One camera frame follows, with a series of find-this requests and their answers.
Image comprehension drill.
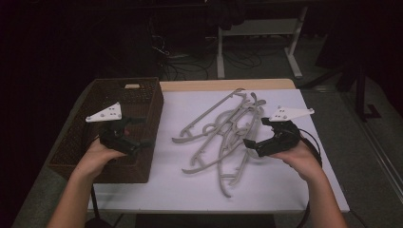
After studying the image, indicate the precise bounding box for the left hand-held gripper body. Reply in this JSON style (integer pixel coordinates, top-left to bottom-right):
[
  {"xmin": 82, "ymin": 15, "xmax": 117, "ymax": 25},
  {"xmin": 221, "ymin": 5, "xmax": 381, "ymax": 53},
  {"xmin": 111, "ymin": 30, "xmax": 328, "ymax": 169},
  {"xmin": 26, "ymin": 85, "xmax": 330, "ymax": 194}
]
[{"xmin": 85, "ymin": 102, "xmax": 142, "ymax": 157}]

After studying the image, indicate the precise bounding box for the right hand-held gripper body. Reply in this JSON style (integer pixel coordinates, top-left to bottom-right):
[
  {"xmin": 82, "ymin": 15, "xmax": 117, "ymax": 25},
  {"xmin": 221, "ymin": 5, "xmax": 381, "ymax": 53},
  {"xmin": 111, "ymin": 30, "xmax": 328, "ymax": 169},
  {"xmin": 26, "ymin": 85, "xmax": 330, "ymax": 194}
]
[{"xmin": 255, "ymin": 105, "xmax": 316, "ymax": 159}]

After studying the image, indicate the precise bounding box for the brown woven basket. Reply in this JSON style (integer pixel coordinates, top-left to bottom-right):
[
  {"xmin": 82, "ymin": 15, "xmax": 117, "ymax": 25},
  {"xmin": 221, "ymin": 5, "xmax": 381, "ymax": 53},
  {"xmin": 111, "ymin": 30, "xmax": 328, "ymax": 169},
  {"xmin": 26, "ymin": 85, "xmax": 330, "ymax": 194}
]
[{"xmin": 47, "ymin": 77, "xmax": 164, "ymax": 184}]

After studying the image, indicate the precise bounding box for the grey plastic hanger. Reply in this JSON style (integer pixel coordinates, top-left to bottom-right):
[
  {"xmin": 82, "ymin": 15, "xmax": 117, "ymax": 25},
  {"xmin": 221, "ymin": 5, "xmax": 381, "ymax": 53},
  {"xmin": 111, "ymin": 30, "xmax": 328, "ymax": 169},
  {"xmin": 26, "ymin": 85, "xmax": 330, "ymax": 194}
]
[
  {"xmin": 189, "ymin": 94, "xmax": 264, "ymax": 167},
  {"xmin": 217, "ymin": 93, "xmax": 265, "ymax": 199},
  {"xmin": 171, "ymin": 87, "xmax": 251, "ymax": 144},
  {"xmin": 182, "ymin": 99, "xmax": 266, "ymax": 175}
]

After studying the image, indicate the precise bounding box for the person's right hand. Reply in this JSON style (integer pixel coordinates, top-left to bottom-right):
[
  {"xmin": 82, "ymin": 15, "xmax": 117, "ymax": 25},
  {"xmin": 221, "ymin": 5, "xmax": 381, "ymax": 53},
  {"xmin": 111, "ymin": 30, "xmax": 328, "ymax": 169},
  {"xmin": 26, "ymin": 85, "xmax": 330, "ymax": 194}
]
[{"xmin": 269, "ymin": 141, "xmax": 324, "ymax": 183}]

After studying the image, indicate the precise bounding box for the person's left hand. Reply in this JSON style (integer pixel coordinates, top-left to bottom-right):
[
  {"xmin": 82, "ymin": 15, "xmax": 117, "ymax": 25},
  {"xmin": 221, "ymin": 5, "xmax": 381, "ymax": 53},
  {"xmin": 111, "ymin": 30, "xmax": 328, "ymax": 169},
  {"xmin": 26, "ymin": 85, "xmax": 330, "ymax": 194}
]
[{"xmin": 70, "ymin": 137, "xmax": 127, "ymax": 181}]

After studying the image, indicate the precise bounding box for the white table mat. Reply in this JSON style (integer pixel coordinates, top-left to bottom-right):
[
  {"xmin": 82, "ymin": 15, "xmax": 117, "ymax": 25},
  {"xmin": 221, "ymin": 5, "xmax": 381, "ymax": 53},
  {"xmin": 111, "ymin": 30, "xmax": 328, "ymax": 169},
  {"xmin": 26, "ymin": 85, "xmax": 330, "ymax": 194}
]
[{"xmin": 87, "ymin": 88, "xmax": 351, "ymax": 214}]

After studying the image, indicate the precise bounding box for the black floor stand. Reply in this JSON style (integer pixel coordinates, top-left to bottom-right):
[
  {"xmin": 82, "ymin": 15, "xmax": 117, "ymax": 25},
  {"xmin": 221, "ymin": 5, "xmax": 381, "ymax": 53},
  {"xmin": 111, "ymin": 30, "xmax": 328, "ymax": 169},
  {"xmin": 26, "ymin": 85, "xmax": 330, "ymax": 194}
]
[{"xmin": 300, "ymin": 56, "xmax": 383, "ymax": 123}]

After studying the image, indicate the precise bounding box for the tangle of floor cables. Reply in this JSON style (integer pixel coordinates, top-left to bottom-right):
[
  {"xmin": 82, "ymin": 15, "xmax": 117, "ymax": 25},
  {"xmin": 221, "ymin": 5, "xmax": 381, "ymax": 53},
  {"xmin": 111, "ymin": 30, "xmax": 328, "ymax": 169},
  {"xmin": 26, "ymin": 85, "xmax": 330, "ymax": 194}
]
[{"xmin": 148, "ymin": 31, "xmax": 264, "ymax": 82}]

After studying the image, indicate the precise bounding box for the white desk frame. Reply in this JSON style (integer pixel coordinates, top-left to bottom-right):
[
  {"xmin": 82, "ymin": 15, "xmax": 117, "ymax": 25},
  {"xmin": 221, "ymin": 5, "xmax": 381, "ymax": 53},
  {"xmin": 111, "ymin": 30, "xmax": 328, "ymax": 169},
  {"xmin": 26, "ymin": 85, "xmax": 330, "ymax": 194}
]
[{"xmin": 217, "ymin": 6, "xmax": 309, "ymax": 80}]

